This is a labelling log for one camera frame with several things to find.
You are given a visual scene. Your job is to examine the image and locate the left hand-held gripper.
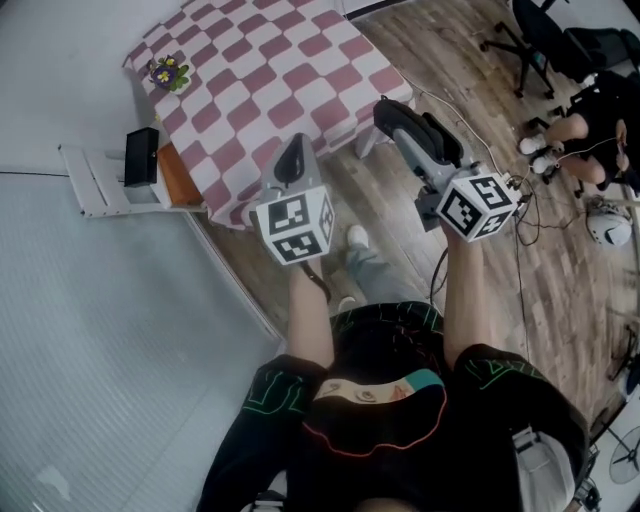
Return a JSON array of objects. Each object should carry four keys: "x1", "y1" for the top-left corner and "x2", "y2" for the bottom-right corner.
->
[{"x1": 248, "y1": 133, "x2": 336, "y2": 266}]

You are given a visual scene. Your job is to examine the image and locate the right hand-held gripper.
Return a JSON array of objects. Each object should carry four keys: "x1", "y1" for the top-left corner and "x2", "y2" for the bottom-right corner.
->
[{"x1": 373, "y1": 97, "x2": 522, "y2": 245}]

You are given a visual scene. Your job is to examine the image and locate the person's left forearm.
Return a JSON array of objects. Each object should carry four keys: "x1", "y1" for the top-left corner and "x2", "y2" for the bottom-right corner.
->
[{"x1": 287, "y1": 259, "x2": 337, "y2": 372}]

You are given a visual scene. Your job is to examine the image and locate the person's right forearm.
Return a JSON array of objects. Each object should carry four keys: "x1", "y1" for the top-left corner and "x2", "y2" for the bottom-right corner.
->
[{"x1": 441, "y1": 233, "x2": 522, "y2": 372}]

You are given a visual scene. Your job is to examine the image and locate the cloth covered table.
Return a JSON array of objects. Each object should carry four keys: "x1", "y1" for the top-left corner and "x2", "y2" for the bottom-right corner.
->
[{"x1": 122, "y1": 0, "x2": 417, "y2": 232}]

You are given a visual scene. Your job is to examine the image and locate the person's grey trouser leg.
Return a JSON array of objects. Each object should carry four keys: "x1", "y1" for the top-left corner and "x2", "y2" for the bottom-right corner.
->
[{"x1": 343, "y1": 243, "x2": 432, "y2": 314}]

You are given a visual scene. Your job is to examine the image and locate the red white checkered tablecloth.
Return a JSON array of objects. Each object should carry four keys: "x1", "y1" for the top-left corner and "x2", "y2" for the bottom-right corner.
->
[{"x1": 122, "y1": 0, "x2": 417, "y2": 232}]

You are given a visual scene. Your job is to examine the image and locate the orange wooden board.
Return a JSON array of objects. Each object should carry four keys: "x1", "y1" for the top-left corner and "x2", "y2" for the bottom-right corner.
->
[{"x1": 156, "y1": 142, "x2": 205, "y2": 209}]

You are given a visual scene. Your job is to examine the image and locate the black office chair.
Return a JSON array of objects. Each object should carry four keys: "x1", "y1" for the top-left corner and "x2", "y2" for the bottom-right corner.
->
[
  {"x1": 478, "y1": 0, "x2": 566, "y2": 100},
  {"x1": 563, "y1": 26, "x2": 640, "y2": 85}
]

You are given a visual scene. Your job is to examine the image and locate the black box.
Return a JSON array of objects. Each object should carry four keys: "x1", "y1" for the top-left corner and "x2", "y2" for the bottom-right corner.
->
[{"x1": 123, "y1": 126, "x2": 161, "y2": 189}]

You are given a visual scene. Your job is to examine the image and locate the potted purple yellow flowers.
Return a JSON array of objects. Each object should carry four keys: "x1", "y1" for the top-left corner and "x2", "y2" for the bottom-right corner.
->
[{"x1": 146, "y1": 54, "x2": 191, "y2": 94}]

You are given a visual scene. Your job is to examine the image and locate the white metal rack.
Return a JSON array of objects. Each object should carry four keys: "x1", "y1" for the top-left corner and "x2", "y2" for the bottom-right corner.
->
[{"x1": 58, "y1": 142, "x2": 201, "y2": 220}]

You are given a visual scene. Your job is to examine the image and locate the person's black printed shirt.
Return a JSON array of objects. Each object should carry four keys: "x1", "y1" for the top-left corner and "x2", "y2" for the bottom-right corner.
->
[{"x1": 197, "y1": 301, "x2": 591, "y2": 512}]

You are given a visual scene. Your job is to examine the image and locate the white helmet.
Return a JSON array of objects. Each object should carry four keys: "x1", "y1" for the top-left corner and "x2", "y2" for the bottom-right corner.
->
[{"x1": 585, "y1": 195, "x2": 634, "y2": 249}]

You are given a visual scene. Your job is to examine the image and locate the black tripod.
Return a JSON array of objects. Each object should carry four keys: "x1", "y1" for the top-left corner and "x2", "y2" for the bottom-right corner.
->
[{"x1": 607, "y1": 319, "x2": 640, "y2": 384}]

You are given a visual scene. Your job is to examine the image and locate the grey white backpack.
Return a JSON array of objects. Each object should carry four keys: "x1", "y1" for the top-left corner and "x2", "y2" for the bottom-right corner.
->
[{"x1": 512, "y1": 427, "x2": 579, "y2": 512}]

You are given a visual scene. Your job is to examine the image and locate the standing fan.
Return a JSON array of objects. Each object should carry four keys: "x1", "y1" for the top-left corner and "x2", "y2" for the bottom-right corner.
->
[{"x1": 608, "y1": 423, "x2": 640, "y2": 486}]

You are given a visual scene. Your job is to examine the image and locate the white floor cable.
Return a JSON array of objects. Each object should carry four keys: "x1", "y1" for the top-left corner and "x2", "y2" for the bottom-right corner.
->
[{"x1": 410, "y1": 82, "x2": 502, "y2": 174}]

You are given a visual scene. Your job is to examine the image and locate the black wrist strap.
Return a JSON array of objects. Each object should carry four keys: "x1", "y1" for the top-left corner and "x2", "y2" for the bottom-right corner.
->
[{"x1": 302, "y1": 261, "x2": 333, "y2": 302}]

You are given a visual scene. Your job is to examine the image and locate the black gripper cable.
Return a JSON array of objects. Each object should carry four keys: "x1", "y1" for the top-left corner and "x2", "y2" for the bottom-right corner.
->
[{"x1": 428, "y1": 175, "x2": 609, "y2": 361}]

